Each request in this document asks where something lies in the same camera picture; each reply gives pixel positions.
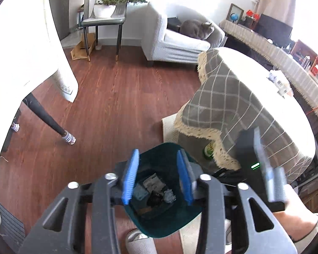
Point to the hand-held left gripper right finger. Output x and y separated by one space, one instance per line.
185 180

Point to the person's right forearm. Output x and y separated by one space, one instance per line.
299 217

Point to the wooden desk shelf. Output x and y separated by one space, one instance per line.
307 58

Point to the black bag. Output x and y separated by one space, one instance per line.
173 23

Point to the blue globe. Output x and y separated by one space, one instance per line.
235 17

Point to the grey cat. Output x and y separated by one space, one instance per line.
193 29

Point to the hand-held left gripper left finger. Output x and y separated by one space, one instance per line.
129 180

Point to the white patterned tablecloth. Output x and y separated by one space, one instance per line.
21 45

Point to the grey checked tablecloth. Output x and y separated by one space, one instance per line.
228 98

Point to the framed picture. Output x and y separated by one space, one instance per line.
232 8

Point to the brown door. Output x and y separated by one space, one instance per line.
66 10

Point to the black table leg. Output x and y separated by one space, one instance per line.
15 127
45 116

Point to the black monitor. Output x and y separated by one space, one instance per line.
274 29

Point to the small red flags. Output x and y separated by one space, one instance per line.
252 15

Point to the grey dining chair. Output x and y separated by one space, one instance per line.
103 21

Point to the potted plant in white pot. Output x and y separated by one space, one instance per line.
103 10

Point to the dark ribbed mat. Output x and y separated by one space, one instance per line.
12 230

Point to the grey armchair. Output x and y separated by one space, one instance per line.
159 37

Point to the flat cardboard box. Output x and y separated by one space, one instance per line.
78 53

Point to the dark green trash bin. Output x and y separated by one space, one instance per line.
159 227

